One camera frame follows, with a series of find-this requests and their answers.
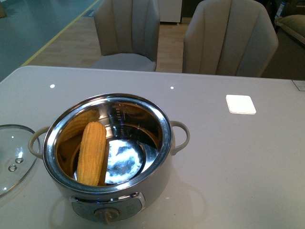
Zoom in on yellow corn cob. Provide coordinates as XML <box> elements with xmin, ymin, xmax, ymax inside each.
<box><xmin>77</xmin><ymin>122</ymin><xmax>106</xmax><ymax>186</ymax></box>

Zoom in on glass pot lid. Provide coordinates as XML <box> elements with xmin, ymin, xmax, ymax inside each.
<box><xmin>0</xmin><ymin>124</ymin><xmax>37</xmax><ymax>198</ymax></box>

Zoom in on white electric cooking pot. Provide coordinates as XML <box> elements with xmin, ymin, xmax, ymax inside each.
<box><xmin>28</xmin><ymin>94</ymin><xmax>190</xmax><ymax>224</ymax></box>

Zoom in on left beige upholstered chair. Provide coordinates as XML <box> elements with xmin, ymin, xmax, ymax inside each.
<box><xmin>92</xmin><ymin>0</ymin><xmax>160</xmax><ymax>72</ymax></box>

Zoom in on beige upholstered chair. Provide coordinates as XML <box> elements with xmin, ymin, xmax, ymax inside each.
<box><xmin>182</xmin><ymin>0</ymin><xmax>278</xmax><ymax>77</ymax></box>
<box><xmin>92</xmin><ymin>0</ymin><xmax>160</xmax><ymax>72</ymax></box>

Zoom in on white tall cabinet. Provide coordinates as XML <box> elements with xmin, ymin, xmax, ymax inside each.
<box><xmin>158</xmin><ymin>0</ymin><xmax>183</xmax><ymax>23</ymax></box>

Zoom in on right beige upholstered chair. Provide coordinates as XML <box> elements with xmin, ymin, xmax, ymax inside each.
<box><xmin>182</xmin><ymin>0</ymin><xmax>278</xmax><ymax>77</ymax></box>

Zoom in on label sticker on table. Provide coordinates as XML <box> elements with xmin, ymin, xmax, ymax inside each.
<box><xmin>292</xmin><ymin>80</ymin><xmax>305</xmax><ymax>92</ymax></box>

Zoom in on beige sofa cushion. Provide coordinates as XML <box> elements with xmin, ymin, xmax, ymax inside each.
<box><xmin>274</xmin><ymin>14</ymin><xmax>305</xmax><ymax>44</ymax></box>

